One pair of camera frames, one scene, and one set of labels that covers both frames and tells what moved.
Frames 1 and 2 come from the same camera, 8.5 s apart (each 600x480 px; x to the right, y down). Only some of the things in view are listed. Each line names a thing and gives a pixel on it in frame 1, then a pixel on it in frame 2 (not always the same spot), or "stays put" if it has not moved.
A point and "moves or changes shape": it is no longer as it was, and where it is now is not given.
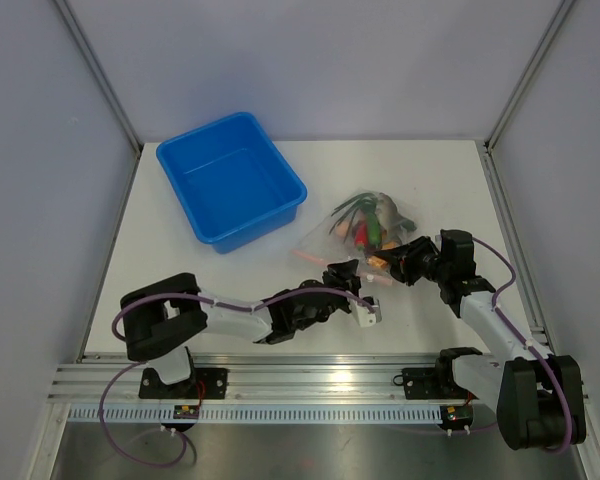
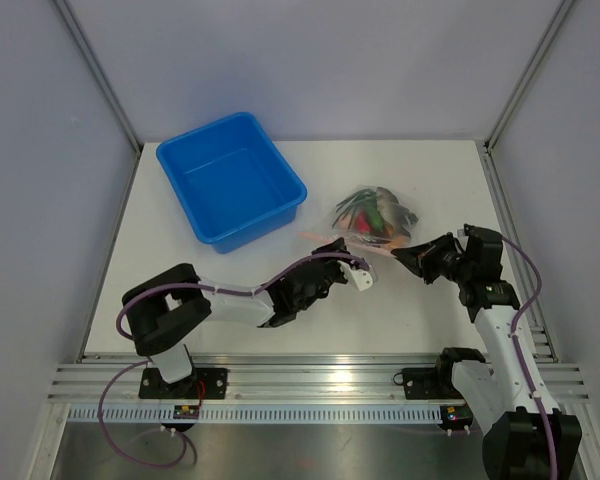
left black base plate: (203, 383) stays put
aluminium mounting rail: (255, 378) stays put
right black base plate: (432, 383) stays put
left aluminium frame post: (68, 15) stays put
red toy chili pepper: (361, 236) to (362, 224)
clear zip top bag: (361, 224) moves or changes shape
